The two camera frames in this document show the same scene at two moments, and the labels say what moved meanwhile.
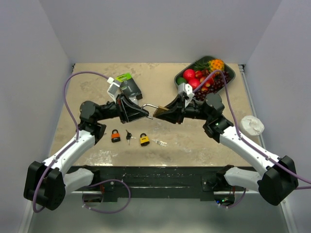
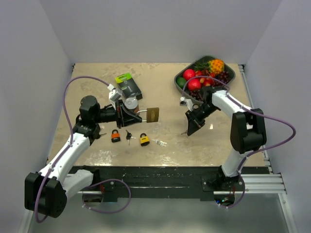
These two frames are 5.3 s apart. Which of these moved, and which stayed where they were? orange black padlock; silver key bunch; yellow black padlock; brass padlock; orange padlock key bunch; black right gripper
Moved: brass padlock; black right gripper
Stayed: orange padlock key bunch; silver key bunch; orange black padlock; yellow black padlock
